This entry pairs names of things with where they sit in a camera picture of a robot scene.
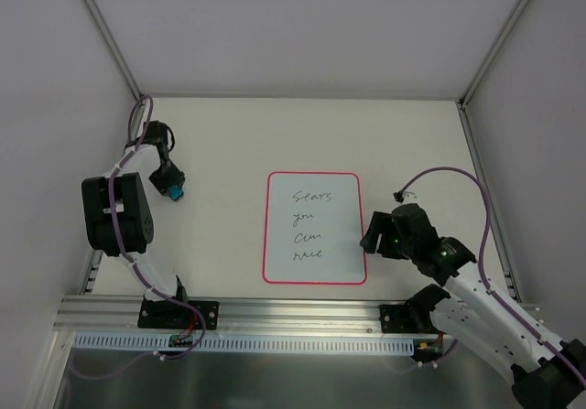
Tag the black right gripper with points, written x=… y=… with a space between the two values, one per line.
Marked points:
x=385 y=233

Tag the pink framed whiteboard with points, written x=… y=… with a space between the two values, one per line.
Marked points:
x=313 y=225

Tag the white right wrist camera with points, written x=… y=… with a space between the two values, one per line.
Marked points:
x=409 y=195

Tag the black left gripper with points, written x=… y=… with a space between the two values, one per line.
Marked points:
x=164 y=177

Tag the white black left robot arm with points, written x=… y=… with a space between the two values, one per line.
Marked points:
x=118 y=217

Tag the left aluminium corner post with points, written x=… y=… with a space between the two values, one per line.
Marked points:
x=107 y=37

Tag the white slotted cable duct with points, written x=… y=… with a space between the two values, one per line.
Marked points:
x=247 y=343

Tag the blue whiteboard eraser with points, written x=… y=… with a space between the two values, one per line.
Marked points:
x=176 y=193

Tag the aluminium corner post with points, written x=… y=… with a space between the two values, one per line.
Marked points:
x=107 y=37
x=504 y=33

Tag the right aluminium corner post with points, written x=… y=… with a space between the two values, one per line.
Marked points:
x=504 y=33

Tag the front aluminium mounting rail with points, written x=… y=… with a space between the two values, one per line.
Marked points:
x=234 y=316

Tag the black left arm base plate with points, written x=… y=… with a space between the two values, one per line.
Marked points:
x=164 y=315

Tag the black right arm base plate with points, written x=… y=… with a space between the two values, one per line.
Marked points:
x=405 y=319

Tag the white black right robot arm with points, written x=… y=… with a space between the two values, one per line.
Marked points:
x=542 y=369

